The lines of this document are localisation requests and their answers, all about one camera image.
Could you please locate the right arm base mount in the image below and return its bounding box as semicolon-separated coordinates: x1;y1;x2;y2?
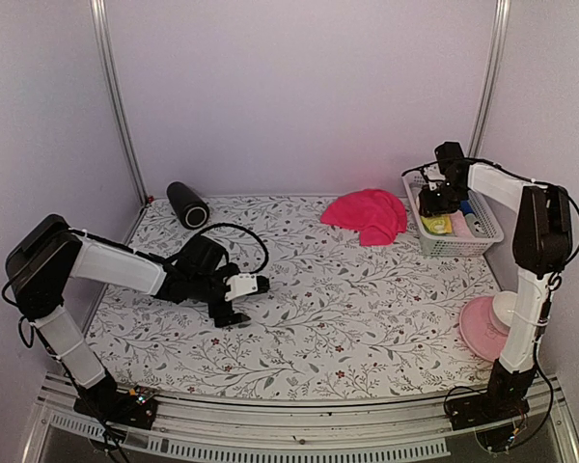
444;394;530;430

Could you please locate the front aluminium rail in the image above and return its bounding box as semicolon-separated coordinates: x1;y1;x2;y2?
22;374;579;462

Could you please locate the white bowl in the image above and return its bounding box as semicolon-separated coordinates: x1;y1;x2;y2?
490;291;517;334

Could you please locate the pink plate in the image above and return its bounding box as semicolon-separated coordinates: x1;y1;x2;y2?
458;296;508;363

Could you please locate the aluminium frame post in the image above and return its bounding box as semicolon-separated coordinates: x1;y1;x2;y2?
90;0;149;206
468;0;511;158

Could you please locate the pink item in basket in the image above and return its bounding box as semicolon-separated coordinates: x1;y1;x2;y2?
450;210;474;238

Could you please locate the green yellow patterned towel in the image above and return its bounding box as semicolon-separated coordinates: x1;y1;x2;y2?
420;215;453;235

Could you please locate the black cylindrical bottle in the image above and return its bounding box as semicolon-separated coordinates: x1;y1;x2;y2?
166;181;209;230

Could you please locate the pink towel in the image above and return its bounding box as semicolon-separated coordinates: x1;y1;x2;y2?
320;189;408;247

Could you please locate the white plastic basket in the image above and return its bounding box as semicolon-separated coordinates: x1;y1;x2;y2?
401;171;504;258

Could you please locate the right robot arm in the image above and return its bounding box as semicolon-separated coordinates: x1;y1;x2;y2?
419;142;579;421

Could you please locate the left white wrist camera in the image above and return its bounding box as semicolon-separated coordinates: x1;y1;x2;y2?
225;273;270;301

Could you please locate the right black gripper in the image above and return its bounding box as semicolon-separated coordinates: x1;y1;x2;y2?
421;179;467;217

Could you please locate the floral tablecloth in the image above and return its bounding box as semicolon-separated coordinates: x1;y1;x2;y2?
87;197;498;400

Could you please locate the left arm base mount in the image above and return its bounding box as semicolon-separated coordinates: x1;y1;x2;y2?
73;380;158;430

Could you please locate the right aluminium frame post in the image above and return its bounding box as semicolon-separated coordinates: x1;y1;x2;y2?
468;0;511;158

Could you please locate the blue item in basket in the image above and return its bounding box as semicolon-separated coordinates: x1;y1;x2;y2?
460;201;475;216

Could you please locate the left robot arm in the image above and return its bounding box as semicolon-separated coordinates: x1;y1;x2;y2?
2;214;270;419

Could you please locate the left aluminium frame post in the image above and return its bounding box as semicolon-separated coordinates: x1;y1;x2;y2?
90;0;149;206

